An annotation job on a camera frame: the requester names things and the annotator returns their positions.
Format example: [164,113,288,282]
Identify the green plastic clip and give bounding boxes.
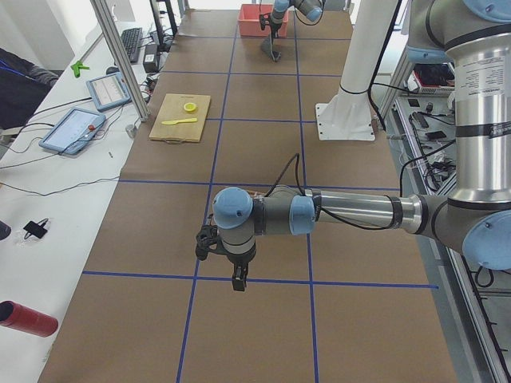
[70,61,90,78]

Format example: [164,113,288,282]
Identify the yellow plastic knife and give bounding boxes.
[161,117,198,125]

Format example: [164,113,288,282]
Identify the seated person in dark clothes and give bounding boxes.
[1,49,59,129]

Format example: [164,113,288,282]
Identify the black keyboard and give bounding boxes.
[121,27,143,63]

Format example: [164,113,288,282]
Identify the teach pendant tablet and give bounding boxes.
[39,108,106,155]
[85,72,131,112]

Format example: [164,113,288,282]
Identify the red plastic bin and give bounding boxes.
[237,4,290,38]

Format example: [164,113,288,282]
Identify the red cylinder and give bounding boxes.
[1,301,58,338]

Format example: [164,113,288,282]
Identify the black power adapter box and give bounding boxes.
[142,43,160,73]

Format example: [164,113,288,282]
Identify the aluminium frame post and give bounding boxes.
[90,0,149,122]

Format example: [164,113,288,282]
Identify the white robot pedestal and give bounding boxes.
[315,0,401,141]

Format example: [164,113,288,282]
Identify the small black device on table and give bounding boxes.
[23,219,49,240]

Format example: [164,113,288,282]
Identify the near teach pendant tablet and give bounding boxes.
[39,108,106,155]

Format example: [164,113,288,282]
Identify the yellow lemon slices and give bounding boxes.
[183,102,197,113]

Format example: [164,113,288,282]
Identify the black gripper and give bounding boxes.
[268,18,287,38]
[227,249,256,291]

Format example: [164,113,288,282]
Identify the bamboo cutting board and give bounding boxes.
[149,93,211,143]

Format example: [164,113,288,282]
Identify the far teach pendant tablet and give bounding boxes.
[85,72,131,112]

